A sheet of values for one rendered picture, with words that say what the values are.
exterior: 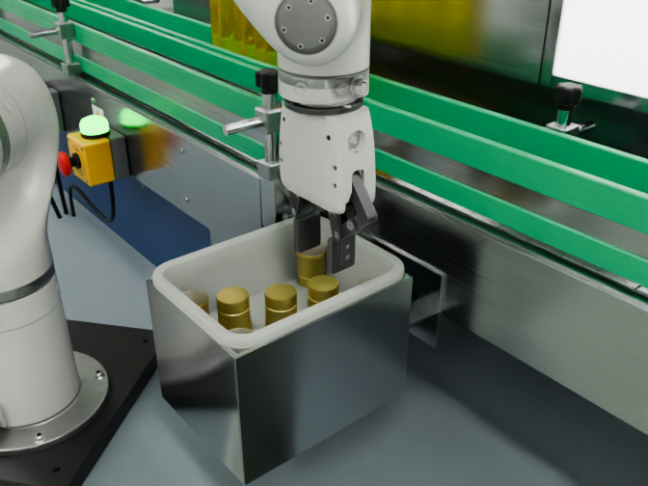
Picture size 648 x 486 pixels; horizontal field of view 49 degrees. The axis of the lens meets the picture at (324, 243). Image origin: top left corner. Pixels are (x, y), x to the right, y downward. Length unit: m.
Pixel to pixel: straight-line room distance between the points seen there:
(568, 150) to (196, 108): 0.49
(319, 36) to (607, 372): 0.40
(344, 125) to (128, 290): 0.67
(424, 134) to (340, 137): 0.17
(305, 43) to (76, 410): 0.58
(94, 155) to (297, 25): 0.68
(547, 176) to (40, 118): 0.53
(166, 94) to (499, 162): 0.53
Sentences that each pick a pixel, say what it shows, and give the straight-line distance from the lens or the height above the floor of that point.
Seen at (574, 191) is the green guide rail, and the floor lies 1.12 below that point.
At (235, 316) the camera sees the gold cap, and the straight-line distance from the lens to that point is 0.75.
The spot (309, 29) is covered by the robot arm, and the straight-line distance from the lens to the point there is 0.55.
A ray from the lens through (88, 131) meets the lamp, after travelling 1.19.
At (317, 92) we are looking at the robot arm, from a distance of 0.64.
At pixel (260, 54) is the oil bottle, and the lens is 1.04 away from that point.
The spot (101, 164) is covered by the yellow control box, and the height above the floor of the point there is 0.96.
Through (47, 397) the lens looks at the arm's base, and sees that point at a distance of 0.93.
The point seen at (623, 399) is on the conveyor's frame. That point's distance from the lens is 0.72.
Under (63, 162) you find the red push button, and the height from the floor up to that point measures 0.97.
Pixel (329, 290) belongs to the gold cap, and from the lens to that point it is 0.76.
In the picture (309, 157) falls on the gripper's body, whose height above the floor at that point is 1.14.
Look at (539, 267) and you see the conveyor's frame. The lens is 0.72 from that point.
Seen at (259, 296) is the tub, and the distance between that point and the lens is 0.83.
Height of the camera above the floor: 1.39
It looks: 28 degrees down
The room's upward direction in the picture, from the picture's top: straight up
